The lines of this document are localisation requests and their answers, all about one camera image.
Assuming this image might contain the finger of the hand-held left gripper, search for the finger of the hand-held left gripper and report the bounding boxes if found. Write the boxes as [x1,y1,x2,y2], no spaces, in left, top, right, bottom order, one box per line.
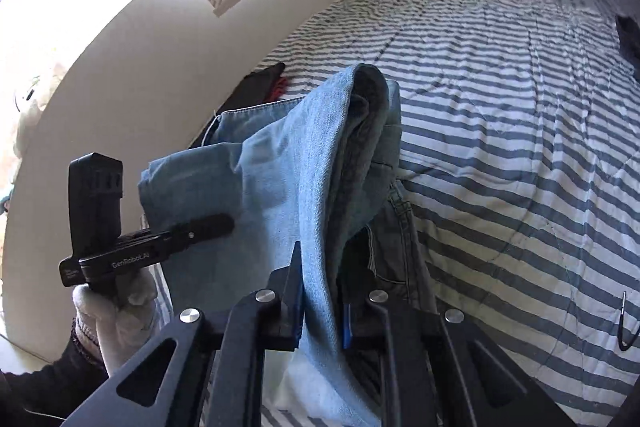
[165,214,236,253]

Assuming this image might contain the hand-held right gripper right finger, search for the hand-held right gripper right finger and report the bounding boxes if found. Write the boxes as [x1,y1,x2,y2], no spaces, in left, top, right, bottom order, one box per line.
[337,269,576,427]

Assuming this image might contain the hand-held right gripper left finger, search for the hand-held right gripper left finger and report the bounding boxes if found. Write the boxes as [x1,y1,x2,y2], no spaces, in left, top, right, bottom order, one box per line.
[60,241,306,427]

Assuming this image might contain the light blue jeans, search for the light blue jeans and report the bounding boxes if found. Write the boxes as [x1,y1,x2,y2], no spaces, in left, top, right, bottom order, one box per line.
[137,63,438,427]

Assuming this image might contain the person's left forearm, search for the person's left forearm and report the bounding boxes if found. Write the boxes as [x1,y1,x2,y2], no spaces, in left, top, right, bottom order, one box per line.
[0,317,108,427]

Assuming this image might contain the person's left hand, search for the person's left hand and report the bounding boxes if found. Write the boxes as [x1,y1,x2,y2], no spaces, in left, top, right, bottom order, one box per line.
[72,264,160,378]

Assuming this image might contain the black folded garment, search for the black folded garment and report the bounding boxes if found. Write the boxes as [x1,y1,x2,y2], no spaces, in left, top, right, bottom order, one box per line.
[220,63,287,120]

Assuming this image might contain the striped blue white bedspread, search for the striped blue white bedspread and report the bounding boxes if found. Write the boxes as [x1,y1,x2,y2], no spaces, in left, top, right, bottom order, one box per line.
[150,0,640,427]

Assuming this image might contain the dark navy shorts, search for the dark navy shorts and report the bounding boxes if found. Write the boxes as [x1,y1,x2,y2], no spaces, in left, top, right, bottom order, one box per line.
[615,14,640,82]

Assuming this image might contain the black drawstring cord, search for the black drawstring cord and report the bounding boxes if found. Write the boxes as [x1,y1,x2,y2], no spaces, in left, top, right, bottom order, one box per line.
[617,291,640,353]

